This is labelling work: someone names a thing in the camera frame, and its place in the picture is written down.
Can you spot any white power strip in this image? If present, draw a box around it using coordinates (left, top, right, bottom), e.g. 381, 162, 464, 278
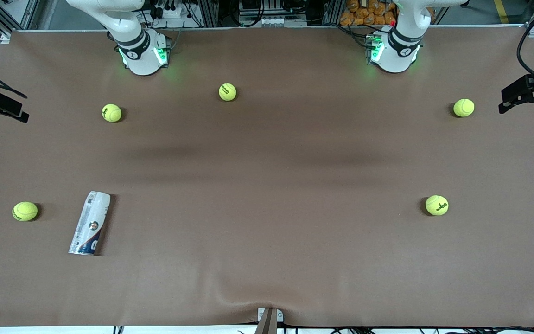
153, 5, 193, 20

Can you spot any brown table mat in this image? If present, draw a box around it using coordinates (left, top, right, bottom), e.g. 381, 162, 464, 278
0, 26, 534, 328

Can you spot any orange objects box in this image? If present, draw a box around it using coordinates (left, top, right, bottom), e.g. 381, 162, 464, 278
339, 0, 397, 27

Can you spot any yellow green tennis ball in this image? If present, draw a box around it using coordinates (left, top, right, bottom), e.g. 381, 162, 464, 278
12, 201, 38, 222
102, 103, 122, 123
453, 98, 475, 118
425, 195, 449, 216
218, 83, 237, 102

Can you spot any grey electronics unit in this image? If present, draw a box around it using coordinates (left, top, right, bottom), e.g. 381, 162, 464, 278
237, 0, 309, 27

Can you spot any black cable bundle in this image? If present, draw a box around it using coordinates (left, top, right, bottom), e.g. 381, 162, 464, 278
327, 326, 534, 334

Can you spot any white blue tennis ball can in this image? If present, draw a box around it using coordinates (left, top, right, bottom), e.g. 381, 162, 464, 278
68, 191, 111, 256

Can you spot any grey metal bracket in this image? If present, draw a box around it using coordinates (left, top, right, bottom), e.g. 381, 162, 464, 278
257, 307, 284, 334

